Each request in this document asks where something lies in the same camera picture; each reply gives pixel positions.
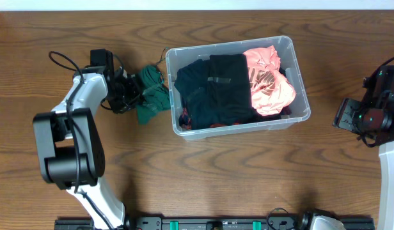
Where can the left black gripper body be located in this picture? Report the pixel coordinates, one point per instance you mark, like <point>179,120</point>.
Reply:
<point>133,92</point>

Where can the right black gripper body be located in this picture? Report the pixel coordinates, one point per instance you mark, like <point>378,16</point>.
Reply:
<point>352,115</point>

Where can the green garment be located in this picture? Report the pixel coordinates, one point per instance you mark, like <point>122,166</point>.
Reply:
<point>154,97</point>

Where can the red plaid flannel shirt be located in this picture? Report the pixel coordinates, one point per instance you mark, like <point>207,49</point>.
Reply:
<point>186,123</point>

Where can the dark navy garment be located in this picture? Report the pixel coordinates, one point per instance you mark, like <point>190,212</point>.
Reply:
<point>193,86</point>

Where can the pink printed t-shirt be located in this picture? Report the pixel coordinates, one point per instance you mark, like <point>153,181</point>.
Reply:
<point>260,60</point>

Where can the black taped garment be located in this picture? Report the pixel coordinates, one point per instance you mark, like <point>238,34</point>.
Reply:
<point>229,89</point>

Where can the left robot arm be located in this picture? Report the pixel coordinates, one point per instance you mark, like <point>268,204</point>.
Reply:
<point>70,152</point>

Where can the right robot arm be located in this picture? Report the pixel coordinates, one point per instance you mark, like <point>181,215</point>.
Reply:
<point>372,120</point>

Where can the clear plastic storage bin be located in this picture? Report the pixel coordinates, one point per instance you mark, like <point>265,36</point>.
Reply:
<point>177,58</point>

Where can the black mounting rail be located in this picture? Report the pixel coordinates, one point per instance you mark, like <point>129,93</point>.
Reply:
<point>276,219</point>

